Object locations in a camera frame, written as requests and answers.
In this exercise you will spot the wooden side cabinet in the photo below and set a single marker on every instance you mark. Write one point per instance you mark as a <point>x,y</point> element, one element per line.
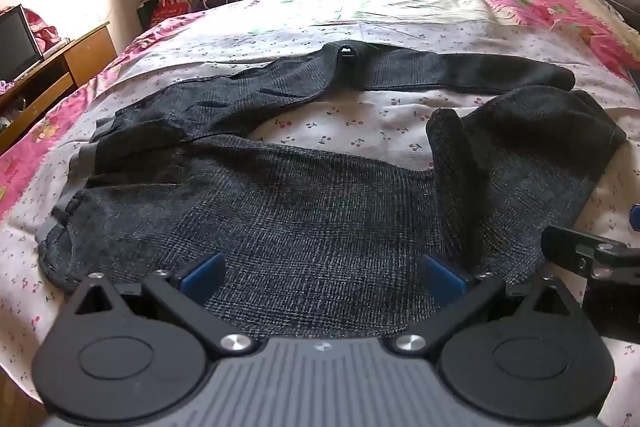
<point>65,67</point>

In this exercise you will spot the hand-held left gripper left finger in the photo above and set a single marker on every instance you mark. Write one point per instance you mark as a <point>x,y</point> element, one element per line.
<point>202,279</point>

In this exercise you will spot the dark green bag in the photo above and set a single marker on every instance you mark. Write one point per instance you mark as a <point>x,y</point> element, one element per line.
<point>146,13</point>

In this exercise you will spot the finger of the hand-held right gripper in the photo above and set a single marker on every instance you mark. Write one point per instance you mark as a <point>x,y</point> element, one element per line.
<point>635,218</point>
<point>580,244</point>

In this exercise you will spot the pink cream pillow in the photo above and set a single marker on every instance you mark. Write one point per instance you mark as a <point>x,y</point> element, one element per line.
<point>550,2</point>

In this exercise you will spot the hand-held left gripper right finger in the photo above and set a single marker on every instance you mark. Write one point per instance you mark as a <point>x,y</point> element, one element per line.
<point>442,277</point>

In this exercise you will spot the pink cloth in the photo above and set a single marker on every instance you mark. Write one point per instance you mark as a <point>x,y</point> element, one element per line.
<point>45,32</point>

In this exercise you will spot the black monitor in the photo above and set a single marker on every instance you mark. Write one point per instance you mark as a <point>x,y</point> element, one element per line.
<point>17,44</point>

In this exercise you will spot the floral bed sheet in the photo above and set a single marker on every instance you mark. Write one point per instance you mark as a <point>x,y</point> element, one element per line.
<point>380,127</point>

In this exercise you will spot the dark grey plaid pants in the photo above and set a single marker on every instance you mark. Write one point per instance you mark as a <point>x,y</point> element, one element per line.
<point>310,217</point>

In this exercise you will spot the red bag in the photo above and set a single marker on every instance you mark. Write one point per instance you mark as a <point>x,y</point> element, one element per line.
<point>169,7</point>

